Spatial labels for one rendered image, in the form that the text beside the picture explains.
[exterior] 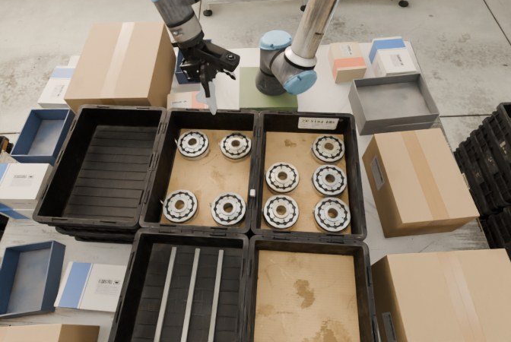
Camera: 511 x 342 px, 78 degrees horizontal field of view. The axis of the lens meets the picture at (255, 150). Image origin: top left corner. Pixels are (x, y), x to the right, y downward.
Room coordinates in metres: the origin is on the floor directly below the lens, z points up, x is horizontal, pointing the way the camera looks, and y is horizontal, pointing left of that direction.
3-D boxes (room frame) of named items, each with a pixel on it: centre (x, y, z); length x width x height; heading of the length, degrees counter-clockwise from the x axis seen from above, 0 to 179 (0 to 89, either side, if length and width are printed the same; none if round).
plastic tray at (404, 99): (0.74, -0.54, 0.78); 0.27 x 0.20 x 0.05; 92
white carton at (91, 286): (0.15, 0.48, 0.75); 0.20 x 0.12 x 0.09; 82
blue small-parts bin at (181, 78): (1.07, 0.24, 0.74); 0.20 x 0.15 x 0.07; 178
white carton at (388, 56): (0.97, -0.60, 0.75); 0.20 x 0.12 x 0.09; 1
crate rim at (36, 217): (0.49, 0.45, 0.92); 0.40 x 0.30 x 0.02; 172
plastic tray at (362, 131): (0.74, -0.54, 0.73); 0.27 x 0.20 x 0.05; 91
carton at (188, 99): (0.80, 0.25, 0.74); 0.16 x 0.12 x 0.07; 92
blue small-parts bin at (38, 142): (0.67, 0.75, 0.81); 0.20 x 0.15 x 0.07; 175
